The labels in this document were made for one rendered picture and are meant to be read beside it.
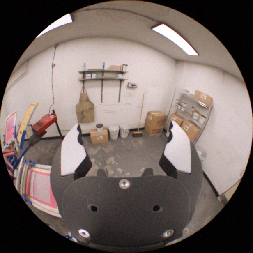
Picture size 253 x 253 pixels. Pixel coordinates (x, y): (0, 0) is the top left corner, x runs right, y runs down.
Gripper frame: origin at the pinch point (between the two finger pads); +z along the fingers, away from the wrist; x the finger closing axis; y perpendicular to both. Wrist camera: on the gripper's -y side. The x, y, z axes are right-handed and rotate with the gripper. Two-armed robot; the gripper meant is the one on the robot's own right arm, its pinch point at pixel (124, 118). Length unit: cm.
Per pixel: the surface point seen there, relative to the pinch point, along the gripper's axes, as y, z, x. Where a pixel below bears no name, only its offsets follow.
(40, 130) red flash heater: 40, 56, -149
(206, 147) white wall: 129, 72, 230
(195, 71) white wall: -68, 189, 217
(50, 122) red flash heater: 41, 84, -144
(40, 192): 61, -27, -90
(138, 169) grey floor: 172, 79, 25
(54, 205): 64, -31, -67
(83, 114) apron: 74, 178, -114
